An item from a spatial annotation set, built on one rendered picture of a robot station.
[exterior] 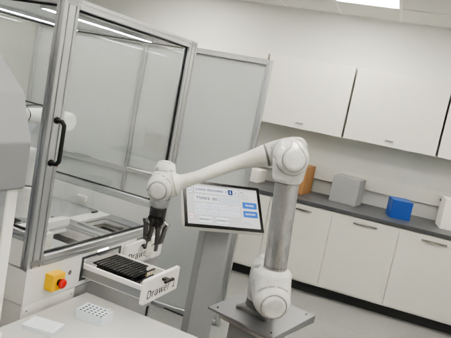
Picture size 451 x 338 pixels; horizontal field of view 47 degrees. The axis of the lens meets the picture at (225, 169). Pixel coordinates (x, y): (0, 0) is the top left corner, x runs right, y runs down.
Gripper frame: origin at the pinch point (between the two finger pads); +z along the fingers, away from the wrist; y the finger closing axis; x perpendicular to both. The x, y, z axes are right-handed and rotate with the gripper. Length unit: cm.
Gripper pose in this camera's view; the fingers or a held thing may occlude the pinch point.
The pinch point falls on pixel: (151, 249)
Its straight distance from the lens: 242.4
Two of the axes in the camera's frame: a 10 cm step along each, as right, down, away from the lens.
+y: -8.9, -2.3, 3.9
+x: -4.1, 0.5, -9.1
